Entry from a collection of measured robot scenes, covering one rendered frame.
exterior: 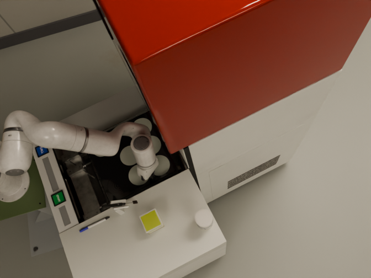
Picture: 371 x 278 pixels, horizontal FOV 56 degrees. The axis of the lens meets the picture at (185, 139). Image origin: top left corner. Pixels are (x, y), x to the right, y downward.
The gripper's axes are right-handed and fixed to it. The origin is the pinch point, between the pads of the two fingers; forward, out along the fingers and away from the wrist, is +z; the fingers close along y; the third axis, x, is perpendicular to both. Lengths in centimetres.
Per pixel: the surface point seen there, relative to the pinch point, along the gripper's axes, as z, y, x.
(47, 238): 99, 52, -66
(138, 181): 2.8, 5.1, -3.8
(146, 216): -8.8, 18.0, 12.4
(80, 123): 9, -6, -52
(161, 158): 0.7, -9.7, -0.9
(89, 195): 7.3, 22.3, -20.6
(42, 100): 89, -29, -147
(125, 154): 1.8, -2.3, -16.9
